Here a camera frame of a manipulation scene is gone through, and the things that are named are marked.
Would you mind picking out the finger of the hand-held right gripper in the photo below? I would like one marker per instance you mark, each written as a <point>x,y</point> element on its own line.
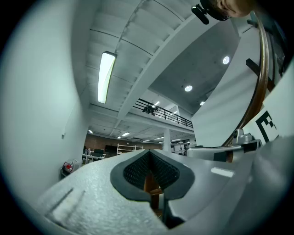
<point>206,150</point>

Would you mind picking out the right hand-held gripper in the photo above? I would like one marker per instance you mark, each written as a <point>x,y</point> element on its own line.
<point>278,103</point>

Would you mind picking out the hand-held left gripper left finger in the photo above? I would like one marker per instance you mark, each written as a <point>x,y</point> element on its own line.
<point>96,206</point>

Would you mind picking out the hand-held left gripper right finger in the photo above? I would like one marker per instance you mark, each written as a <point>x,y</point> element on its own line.
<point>206,190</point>

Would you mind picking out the white column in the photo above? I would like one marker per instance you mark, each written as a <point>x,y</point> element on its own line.
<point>167,140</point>

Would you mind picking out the round ceiling light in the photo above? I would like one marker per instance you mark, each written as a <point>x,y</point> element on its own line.
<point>202,103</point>
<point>188,88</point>
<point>226,60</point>

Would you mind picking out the black mezzanine railing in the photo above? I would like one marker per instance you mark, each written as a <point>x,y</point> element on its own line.
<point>174,115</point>

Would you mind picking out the white shelf rack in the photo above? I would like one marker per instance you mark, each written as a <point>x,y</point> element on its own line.
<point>128,150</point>

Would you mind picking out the person's head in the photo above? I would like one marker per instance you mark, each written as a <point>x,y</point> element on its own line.
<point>232,7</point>

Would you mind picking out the long ceiling light fixture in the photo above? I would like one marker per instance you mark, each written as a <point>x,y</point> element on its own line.
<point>106,78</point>

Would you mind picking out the brown wooden frame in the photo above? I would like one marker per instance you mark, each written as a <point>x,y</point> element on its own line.
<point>156,195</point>

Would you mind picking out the black head-mounted camera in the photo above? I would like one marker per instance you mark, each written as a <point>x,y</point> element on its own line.
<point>201,13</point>

